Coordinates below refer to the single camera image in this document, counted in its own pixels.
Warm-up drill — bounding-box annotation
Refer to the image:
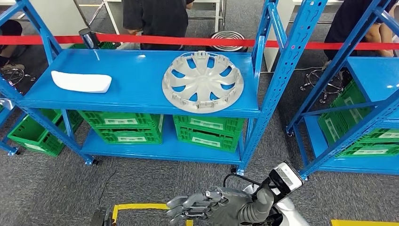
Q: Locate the round stool chrome base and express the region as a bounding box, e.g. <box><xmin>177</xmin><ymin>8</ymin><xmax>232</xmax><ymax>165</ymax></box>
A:
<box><xmin>300</xmin><ymin>68</ymin><xmax>344</xmax><ymax>105</ymax></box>

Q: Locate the green plastic crate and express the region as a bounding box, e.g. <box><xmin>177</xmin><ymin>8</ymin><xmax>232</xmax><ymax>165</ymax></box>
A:
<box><xmin>7</xmin><ymin>109</ymin><xmax>84</xmax><ymax>157</ymax></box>
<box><xmin>318</xmin><ymin>113</ymin><xmax>399</xmax><ymax>158</ymax></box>
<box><xmin>175</xmin><ymin>126</ymin><xmax>242</xmax><ymax>153</ymax></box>
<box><xmin>78</xmin><ymin>111</ymin><xmax>164</xmax><ymax>130</ymax></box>
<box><xmin>335</xmin><ymin>79</ymin><xmax>399</xmax><ymax>145</ymax></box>
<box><xmin>173</xmin><ymin>114</ymin><xmax>245</xmax><ymax>135</ymax></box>
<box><xmin>68</xmin><ymin>41</ymin><xmax>121</xmax><ymax>50</ymax></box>
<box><xmin>92</xmin><ymin>124</ymin><xmax>163</xmax><ymax>145</ymax></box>

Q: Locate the black barrier post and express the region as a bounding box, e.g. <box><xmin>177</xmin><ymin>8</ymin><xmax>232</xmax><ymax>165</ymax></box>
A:
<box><xmin>78</xmin><ymin>28</ymin><xmax>101</xmax><ymax>50</ymax></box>

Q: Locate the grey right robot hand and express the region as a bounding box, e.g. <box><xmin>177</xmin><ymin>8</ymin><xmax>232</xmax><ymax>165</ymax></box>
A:
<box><xmin>166</xmin><ymin>186</ymin><xmax>253</xmax><ymax>226</ymax></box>

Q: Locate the grey wheel hubcap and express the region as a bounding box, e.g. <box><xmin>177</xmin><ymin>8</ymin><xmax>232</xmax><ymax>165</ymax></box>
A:
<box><xmin>161</xmin><ymin>50</ymin><xmax>244</xmax><ymax>114</ymax></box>

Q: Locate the yellow floor tape square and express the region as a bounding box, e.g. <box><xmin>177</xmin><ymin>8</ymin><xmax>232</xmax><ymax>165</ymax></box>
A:
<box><xmin>331</xmin><ymin>219</ymin><xmax>399</xmax><ymax>226</ymax></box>
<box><xmin>112</xmin><ymin>203</ymin><xmax>194</xmax><ymax>226</ymax></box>

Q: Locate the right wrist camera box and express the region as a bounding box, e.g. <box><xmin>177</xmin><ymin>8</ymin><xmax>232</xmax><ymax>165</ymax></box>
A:
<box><xmin>252</xmin><ymin>161</ymin><xmax>304</xmax><ymax>205</ymax></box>

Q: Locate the red barrier belt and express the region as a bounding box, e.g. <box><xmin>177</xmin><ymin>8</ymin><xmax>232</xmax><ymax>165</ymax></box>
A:
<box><xmin>0</xmin><ymin>33</ymin><xmax>399</xmax><ymax>51</ymax></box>

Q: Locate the blue metal shelf rack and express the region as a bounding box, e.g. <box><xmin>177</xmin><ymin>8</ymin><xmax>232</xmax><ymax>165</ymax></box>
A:
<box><xmin>286</xmin><ymin>0</ymin><xmax>399</xmax><ymax>181</ymax></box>
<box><xmin>0</xmin><ymin>104</ymin><xmax>21</xmax><ymax>156</ymax></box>
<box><xmin>0</xmin><ymin>0</ymin><xmax>328</xmax><ymax>176</ymax></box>

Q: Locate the black round stool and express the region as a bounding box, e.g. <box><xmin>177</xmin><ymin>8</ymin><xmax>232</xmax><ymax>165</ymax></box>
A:
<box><xmin>209</xmin><ymin>30</ymin><xmax>249</xmax><ymax>53</ymax></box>

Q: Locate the person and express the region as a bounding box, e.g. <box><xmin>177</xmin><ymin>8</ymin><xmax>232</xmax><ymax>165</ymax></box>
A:
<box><xmin>324</xmin><ymin>0</ymin><xmax>399</xmax><ymax>61</ymax></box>
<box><xmin>0</xmin><ymin>19</ymin><xmax>26</xmax><ymax>72</ymax></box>
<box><xmin>122</xmin><ymin>0</ymin><xmax>195</xmax><ymax>51</ymax></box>

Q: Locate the black camera cable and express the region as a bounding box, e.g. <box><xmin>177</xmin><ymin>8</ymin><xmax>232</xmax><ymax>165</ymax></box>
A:
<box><xmin>223</xmin><ymin>173</ymin><xmax>263</xmax><ymax>188</ymax></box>

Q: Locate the white cabinet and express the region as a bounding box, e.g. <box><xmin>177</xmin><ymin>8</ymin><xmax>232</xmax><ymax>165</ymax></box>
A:
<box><xmin>29</xmin><ymin>0</ymin><xmax>94</xmax><ymax>48</ymax></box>

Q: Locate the white plastic part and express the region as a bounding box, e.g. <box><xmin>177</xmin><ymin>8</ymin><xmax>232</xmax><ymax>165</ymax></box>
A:
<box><xmin>50</xmin><ymin>70</ymin><xmax>112</xmax><ymax>94</ymax></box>

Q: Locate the white desk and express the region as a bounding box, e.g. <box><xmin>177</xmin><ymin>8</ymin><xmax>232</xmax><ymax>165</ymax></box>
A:
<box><xmin>73</xmin><ymin>0</ymin><xmax>226</xmax><ymax>35</ymax></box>
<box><xmin>264</xmin><ymin>0</ymin><xmax>343</xmax><ymax>73</ymax></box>

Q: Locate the black robot foot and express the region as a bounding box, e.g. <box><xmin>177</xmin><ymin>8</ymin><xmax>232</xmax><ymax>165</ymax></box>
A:
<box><xmin>90</xmin><ymin>208</ymin><xmax>116</xmax><ymax>226</ymax></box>

